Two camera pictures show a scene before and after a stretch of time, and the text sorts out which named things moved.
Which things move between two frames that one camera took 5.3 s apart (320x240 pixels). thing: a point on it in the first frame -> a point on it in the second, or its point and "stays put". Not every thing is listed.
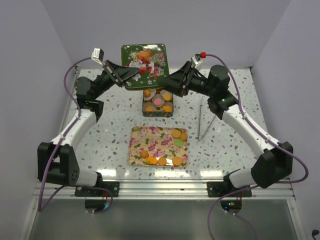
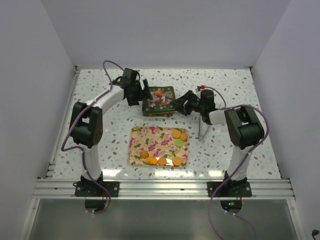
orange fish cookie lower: (152, 160) stays put
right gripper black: (175, 82) -> (179, 102)
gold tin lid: (151, 60) -> (162, 97)
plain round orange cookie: (162, 161) stays put
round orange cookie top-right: (176, 133) stays put
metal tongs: (199, 137) stays put
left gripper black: (121, 73) -> (134, 101)
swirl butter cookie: (144, 154) stays put
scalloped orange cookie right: (183, 136) stays put
